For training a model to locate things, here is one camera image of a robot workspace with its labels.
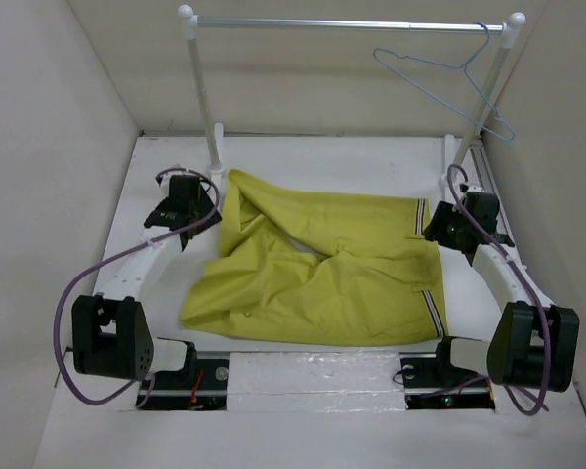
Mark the yellow-green trousers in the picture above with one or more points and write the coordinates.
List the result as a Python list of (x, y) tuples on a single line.
[(322, 268)]

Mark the white and silver clothes rack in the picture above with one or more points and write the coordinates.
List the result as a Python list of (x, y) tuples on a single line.
[(317, 77)]

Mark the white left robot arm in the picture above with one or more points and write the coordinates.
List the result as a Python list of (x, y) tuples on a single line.
[(110, 334)]

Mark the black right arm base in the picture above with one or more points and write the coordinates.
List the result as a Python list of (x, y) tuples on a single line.
[(432, 383)]

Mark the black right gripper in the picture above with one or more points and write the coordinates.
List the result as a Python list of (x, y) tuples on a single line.
[(435, 228)]

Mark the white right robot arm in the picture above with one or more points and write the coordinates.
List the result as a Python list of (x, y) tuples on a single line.
[(533, 334)]

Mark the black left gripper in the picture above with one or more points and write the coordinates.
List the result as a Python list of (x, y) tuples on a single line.
[(204, 206)]

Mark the aluminium rail at right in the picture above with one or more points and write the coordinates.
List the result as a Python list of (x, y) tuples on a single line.
[(480, 173)]

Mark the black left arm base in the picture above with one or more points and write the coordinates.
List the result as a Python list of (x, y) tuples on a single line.
[(203, 386)]

